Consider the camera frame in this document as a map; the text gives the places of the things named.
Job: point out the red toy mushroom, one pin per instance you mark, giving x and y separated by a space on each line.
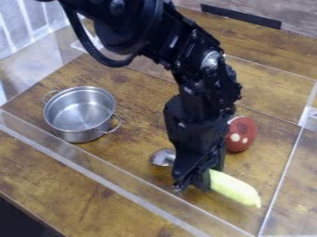
242 134

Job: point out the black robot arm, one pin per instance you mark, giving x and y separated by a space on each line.
120 29

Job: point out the black strip on table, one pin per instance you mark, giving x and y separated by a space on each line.
232 14

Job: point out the small steel pot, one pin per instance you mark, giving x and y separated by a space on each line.
80 113

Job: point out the clear acrylic triangle stand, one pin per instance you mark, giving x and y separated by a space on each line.
88 40

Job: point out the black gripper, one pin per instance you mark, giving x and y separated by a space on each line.
199 146

